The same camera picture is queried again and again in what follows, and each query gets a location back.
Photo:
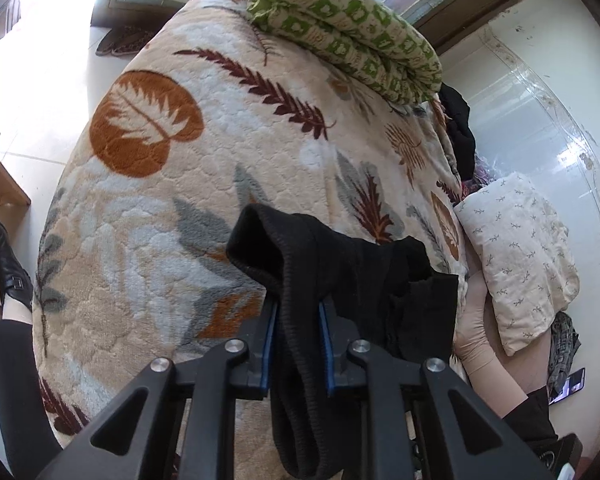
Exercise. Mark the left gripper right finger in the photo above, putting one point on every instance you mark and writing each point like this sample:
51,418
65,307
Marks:
416,421

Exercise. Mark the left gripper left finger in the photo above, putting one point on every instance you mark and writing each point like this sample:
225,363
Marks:
175,420

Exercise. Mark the black pants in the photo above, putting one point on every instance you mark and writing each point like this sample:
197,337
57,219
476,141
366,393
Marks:
390,292

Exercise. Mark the smartphone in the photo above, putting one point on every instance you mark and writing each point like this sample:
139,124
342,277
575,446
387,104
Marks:
574,383

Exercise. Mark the grey patterned cloth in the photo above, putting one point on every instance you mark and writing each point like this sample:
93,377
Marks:
564,344

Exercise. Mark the white floral pillow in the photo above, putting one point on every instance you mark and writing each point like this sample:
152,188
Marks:
526,261

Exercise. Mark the black leather shoe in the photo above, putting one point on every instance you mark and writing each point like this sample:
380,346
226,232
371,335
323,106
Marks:
15,282

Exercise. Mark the red patterned bag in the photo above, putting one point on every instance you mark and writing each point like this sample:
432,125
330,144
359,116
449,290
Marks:
484,174

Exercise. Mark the leaf-patterned beige blanket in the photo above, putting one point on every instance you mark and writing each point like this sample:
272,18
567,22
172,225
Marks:
212,115

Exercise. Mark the green patterned folded quilt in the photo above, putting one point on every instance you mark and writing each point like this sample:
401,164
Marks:
363,38

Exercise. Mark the brown slipper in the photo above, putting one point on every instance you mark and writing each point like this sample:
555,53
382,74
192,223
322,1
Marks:
124,41

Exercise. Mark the black garment by wall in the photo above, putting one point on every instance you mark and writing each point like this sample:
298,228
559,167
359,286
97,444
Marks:
457,127

